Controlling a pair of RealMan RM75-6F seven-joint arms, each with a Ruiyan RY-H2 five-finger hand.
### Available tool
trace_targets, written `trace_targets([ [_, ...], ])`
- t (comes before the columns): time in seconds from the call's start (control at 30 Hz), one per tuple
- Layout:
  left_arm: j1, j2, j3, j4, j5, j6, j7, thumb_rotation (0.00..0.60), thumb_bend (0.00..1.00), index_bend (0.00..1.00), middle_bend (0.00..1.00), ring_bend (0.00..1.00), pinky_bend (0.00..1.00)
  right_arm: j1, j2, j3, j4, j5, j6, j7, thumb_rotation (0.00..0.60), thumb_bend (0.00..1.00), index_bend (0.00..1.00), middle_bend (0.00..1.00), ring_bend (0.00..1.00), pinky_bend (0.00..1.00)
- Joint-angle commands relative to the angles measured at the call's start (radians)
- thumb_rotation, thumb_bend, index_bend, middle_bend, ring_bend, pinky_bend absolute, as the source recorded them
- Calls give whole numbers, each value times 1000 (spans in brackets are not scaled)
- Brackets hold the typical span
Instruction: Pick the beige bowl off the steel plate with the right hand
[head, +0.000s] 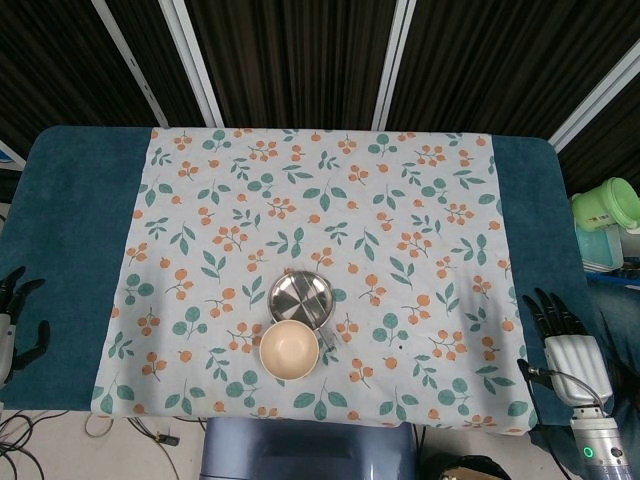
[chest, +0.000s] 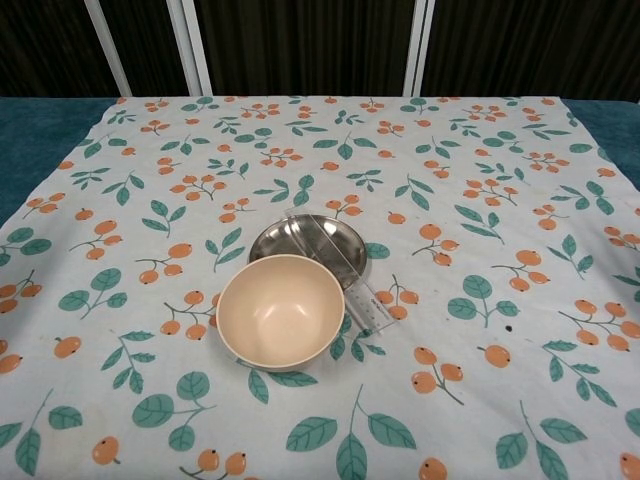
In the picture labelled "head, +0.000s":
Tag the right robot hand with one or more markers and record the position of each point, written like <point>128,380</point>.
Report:
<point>570,350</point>

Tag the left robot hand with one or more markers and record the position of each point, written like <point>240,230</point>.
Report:
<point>12,325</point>

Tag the light brown bowl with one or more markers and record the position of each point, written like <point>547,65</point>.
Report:
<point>289,350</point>

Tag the person's leg in jeans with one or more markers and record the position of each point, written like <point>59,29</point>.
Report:
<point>617,320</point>

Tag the teal table cover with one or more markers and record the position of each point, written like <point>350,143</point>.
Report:
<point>65,260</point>

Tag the clear blue-lidded food container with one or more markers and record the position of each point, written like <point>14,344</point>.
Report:
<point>600,247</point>

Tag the green lidded plastic jar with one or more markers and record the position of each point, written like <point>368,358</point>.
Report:
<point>607,205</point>

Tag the black connector plug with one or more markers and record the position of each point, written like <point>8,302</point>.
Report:
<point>167,439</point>

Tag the floral patterned tablecloth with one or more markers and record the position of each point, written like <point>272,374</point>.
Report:
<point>320,275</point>

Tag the stainless steel plate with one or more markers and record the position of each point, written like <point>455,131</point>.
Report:
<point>300,298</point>

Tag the blue-grey robot torso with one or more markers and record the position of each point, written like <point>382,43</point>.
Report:
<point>307,450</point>

